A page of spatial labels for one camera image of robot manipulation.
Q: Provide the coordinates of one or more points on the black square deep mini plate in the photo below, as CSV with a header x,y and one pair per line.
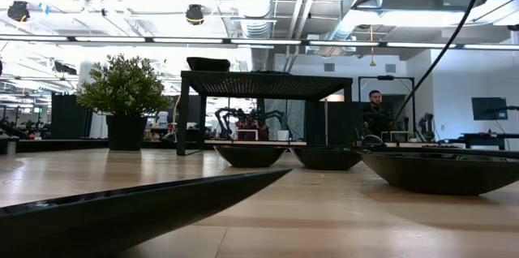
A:
x,y
208,67
208,60

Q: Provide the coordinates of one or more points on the black rounded mini plate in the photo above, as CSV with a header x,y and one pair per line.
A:
x,y
324,158
249,156
438,175

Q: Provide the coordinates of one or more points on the black leaf-shaped mini plate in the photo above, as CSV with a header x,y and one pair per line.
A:
x,y
121,217

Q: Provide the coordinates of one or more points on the black background robot arm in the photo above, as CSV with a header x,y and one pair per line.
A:
x,y
275,114
223,120
425,126

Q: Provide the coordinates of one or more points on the long ceiling light strip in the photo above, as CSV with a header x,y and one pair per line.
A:
x,y
263,41

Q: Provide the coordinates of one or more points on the black ceiling spotlight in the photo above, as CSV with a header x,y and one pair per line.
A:
x,y
18,11
194,14

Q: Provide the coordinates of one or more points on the black perforated metal shelf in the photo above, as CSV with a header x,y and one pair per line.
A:
x,y
263,85

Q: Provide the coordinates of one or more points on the yellow hanging pendant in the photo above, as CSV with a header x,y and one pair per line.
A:
x,y
372,63

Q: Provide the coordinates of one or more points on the black partition panel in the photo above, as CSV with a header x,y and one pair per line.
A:
x,y
334,124
69,116

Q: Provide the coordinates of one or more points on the white cup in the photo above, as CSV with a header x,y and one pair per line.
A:
x,y
282,135

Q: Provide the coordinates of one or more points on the person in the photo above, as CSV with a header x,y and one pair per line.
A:
x,y
375,118

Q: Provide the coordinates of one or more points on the grey domed object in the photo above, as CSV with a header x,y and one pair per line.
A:
x,y
373,141

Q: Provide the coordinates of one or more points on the white bottle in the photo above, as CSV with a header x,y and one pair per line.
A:
x,y
162,120

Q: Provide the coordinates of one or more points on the green plant in black pot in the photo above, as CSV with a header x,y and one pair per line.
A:
x,y
121,87

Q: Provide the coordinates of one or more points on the black ceiling-hung device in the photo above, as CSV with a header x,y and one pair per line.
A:
x,y
65,68

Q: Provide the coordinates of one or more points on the black background desk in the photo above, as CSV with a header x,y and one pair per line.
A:
x,y
482,136

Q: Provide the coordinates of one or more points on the grey wall vent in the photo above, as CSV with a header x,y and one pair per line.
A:
x,y
390,68
329,67

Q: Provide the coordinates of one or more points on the black rectangular frame stand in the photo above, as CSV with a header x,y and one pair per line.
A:
x,y
385,78

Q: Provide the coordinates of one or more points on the black wall monitor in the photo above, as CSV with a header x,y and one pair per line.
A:
x,y
488,108

